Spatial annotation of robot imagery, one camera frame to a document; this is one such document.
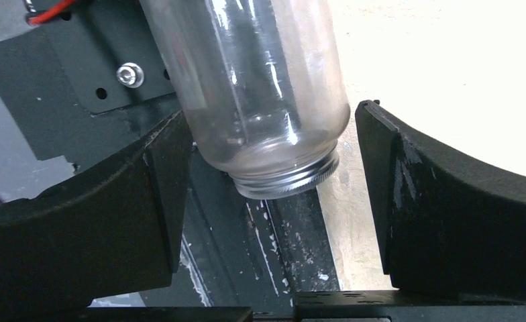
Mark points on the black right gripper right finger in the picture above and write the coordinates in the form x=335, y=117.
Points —
x=447, y=224

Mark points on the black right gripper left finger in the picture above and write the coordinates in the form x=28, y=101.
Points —
x=114, y=228

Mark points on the clear crushed bottle front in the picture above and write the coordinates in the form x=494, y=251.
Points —
x=261, y=88

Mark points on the black table front rail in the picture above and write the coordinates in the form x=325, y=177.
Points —
x=86, y=83

